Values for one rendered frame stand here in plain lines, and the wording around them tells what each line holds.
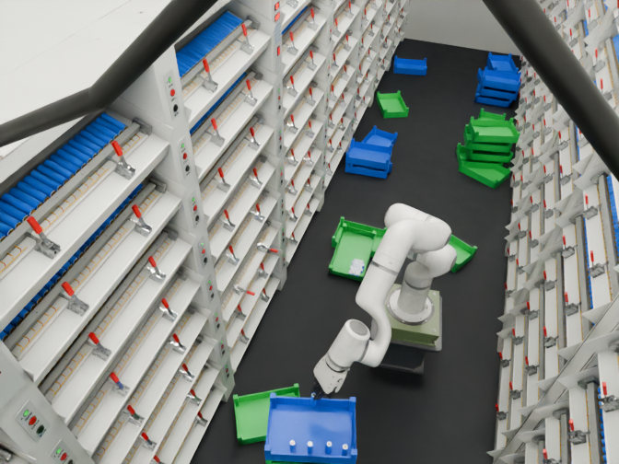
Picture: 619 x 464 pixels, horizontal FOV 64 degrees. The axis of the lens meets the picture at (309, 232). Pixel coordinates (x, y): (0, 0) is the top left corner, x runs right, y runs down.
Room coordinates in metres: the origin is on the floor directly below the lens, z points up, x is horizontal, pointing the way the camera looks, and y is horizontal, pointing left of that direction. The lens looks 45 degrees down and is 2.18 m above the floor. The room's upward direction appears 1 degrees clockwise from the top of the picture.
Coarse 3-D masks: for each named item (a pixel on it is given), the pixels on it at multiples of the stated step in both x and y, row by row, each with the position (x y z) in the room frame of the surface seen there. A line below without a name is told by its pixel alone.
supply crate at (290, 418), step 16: (272, 400) 0.81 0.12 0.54; (288, 400) 0.82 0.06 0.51; (304, 400) 0.82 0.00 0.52; (320, 400) 0.82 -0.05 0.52; (336, 400) 0.82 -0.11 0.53; (352, 400) 0.80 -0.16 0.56; (272, 416) 0.78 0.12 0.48; (288, 416) 0.78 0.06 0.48; (304, 416) 0.78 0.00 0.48; (320, 416) 0.78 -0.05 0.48; (336, 416) 0.78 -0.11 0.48; (352, 416) 0.78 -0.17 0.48; (272, 432) 0.72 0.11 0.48; (288, 432) 0.72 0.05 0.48; (304, 432) 0.72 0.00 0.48; (320, 432) 0.72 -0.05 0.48; (336, 432) 0.73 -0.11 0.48; (352, 432) 0.73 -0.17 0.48; (272, 448) 0.66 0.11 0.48; (288, 448) 0.67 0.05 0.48; (304, 448) 0.67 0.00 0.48; (320, 448) 0.67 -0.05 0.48; (336, 448) 0.67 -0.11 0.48; (352, 448) 0.67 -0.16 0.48
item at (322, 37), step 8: (320, 0) 2.41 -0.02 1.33; (328, 0) 2.39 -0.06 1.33; (328, 24) 2.40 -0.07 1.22; (320, 32) 2.40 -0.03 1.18; (328, 32) 2.41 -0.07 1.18; (320, 40) 2.40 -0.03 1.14; (328, 40) 2.42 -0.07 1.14; (328, 56) 2.43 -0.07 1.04; (320, 72) 2.40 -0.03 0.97; (328, 80) 2.45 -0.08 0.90; (328, 88) 2.46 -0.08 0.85; (328, 96) 2.46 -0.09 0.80; (320, 104) 2.40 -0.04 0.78; (328, 104) 2.47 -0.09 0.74; (328, 112) 2.48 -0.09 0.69; (320, 136) 2.40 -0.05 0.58; (320, 160) 2.40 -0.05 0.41; (320, 168) 2.40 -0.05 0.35; (320, 184) 2.39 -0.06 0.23; (320, 192) 2.39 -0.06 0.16; (320, 208) 2.40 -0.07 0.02
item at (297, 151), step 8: (312, 112) 2.41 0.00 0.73; (320, 112) 2.40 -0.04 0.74; (312, 120) 2.37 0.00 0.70; (320, 120) 2.40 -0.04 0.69; (304, 128) 2.26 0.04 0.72; (312, 128) 2.32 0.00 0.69; (320, 128) 2.34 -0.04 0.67; (304, 136) 2.22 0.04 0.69; (312, 136) 2.23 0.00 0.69; (296, 144) 2.13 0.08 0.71; (304, 144) 2.17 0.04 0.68; (288, 152) 2.07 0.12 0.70; (296, 152) 2.08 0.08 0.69; (304, 152) 2.11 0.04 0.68; (288, 160) 2.00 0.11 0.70; (296, 160) 2.00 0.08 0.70; (288, 168) 1.95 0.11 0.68; (296, 168) 1.97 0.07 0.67; (288, 176) 1.90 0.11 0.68
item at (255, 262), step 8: (272, 224) 1.73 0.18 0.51; (280, 224) 1.72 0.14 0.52; (272, 232) 1.70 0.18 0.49; (264, 240) 1.64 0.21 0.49; (272, 240) 1.65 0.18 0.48; (256, 248) 1.58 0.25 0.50; (256, 256) 1.53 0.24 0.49; (248, 264) 1.48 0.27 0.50; (256, 264) 1.49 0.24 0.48; (248, 272) 1.44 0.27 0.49; (240, 280) 1.39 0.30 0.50; (248, 280) 1.40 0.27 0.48; (232, 296) 1.30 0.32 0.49; (240, 296) 1.31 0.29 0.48; (224, 304) 1.25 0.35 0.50; (232, 304) 1.26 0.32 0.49; (224, 312) 1.21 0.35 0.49; (232, 312) 1.22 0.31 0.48; (224, 320) 1.15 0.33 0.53
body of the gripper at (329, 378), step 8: (320, 360) 0.85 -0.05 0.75; (320, 368) 0.83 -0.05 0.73; (328, 368) 0.81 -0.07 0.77; (320, 376) 0.81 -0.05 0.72; (328, 376) 0.79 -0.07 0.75; (336, 376) 0.78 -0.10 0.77; (344, 376) 0.79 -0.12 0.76; (320, 384) 0.79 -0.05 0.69; (328, 384) 0.77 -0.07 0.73; (336, 384) 0.77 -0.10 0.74; (328, 392) 0.76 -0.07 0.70
